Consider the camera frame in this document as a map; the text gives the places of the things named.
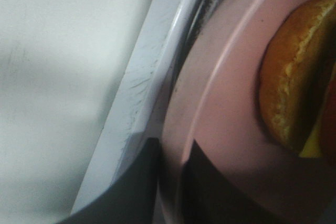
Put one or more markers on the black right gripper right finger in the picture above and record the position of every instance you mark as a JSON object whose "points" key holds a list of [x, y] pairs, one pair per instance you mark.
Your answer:
{"points": [[208, 197]]}

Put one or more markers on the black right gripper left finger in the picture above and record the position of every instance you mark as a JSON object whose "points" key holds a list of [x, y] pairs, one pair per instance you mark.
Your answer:
{"points": [[131, 199]]}

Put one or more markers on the pink round plate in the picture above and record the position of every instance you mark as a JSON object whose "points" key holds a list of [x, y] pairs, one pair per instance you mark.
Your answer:
{"points": [[214, 104]]}

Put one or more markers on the toy burger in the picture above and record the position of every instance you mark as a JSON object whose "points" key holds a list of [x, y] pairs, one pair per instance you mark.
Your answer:
{"points": [[295, 71]]}

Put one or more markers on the white microwave oven body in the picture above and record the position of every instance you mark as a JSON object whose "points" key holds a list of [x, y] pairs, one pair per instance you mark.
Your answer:
{"points": [[163, 32]]}

